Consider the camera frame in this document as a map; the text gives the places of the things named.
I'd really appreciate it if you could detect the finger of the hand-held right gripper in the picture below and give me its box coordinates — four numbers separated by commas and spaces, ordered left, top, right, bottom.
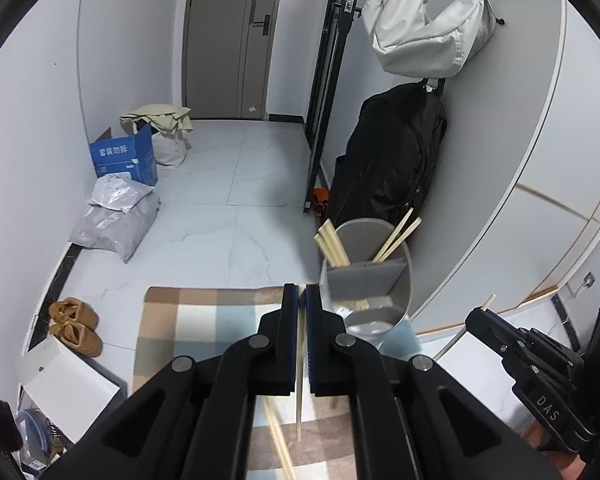
479, 308, 582, 377
465, 308, 599, 454

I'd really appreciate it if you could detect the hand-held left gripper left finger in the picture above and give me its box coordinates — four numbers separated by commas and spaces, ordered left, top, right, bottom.
42, 283, 301, 480

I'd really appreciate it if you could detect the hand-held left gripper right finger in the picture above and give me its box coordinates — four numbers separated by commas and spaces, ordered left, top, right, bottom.
305, 284, 563, 480

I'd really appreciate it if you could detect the plain wooden chopstick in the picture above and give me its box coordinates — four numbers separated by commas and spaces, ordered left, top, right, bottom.
372, 207, 414, 264
432, 294, 496, 362
319, 224, 346, 267
325, 219, 352, 265
380, 216, 424, 261
262, 397, 297, 480
314, 232, 340, 267
296, 284, 307, 442

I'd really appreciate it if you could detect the translucent white utensil holder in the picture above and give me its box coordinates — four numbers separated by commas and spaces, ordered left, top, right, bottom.
319, 217, 414, 347

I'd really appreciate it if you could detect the person's right hand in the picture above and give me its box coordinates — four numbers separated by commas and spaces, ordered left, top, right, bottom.
519, 419, 593, 480

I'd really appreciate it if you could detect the checkered mat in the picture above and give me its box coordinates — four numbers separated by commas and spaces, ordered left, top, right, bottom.
132, 286, 422, 480

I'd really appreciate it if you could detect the white wardrobe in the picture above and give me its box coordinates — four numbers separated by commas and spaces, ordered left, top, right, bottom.
410, 0, 600, 337

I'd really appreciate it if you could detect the black bag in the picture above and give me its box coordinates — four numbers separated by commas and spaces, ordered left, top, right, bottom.
327, 82, 449, 234

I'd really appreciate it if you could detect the large grey plastic mail bag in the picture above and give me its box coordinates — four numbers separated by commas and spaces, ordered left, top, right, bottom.
69, 195, 161, 264

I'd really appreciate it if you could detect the brown shoe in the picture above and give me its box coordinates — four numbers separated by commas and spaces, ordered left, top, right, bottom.
48, 321, 104, 359
48, 297, 100, 331

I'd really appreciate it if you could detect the white sack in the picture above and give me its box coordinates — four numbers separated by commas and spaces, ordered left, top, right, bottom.
152, 130, 189, 167

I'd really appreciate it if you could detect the small grey plastic mail bag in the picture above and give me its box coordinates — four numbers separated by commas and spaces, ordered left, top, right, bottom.
89, 172, 156, 211

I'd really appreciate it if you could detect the white box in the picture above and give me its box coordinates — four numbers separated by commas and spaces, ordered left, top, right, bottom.
16, 336, 124, 445

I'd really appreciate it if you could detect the blue cardboard box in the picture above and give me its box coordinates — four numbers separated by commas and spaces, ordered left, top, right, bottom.
89, 124, 159, 187

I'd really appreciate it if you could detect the beige cloth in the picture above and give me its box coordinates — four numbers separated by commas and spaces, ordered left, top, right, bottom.
120, 104, 194, 136

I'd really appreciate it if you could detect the blue round container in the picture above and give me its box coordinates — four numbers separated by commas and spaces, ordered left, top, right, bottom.
15, 407, 62, 472

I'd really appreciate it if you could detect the grey door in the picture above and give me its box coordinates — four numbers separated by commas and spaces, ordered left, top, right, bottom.
182, 0, 287, 121

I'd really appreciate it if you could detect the white hanging bag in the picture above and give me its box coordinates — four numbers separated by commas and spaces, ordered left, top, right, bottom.
362, 0, 497, 76

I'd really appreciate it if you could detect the black sliding door frame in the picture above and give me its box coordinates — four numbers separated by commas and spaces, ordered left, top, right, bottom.
303, 0, 364, 216

